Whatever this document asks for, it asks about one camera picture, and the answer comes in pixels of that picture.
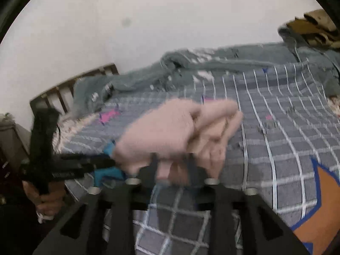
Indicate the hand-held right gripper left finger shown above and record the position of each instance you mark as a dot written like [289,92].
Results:
[148,175]

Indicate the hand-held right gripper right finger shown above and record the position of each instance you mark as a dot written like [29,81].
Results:
[196,175]

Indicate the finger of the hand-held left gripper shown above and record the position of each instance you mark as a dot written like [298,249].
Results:
[109,150]
[106,176]

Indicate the pink knit sweater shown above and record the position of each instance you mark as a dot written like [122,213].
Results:
[170,132]

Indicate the brown clothes pile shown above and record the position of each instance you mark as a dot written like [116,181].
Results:
[316,29]

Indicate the person's left hand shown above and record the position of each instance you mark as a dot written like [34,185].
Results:
[50,202]

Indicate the grey cloth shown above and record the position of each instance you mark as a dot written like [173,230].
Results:
[12,138]

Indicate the dark wooden headboard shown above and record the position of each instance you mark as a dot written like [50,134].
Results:
[69,85]

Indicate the grey checked blanket with stars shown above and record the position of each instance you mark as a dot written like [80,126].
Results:
[279,143]

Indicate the grey quilt with flower print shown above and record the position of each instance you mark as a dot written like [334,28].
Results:
[239,58]

